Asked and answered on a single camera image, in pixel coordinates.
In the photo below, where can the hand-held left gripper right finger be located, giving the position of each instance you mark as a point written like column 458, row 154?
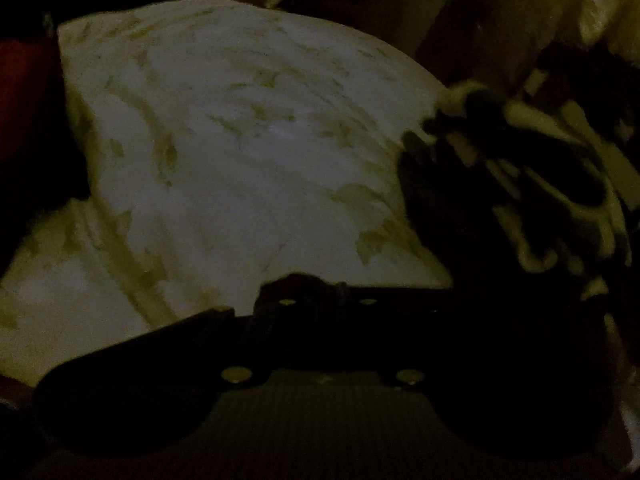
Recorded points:
column 367, row 320

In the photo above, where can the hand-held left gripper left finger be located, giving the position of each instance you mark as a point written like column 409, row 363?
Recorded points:
column 287, row 320

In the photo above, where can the black white checkered cloth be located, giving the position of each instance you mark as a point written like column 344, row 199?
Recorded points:
column 525, row 125

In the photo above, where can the dark cloth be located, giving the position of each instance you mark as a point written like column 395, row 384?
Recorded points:
column 440, row 220

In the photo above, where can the white floral blanket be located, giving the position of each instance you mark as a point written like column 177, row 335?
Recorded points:
column 225, row 160

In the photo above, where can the red cloth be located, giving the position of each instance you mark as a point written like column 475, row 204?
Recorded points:
column 25, row 90

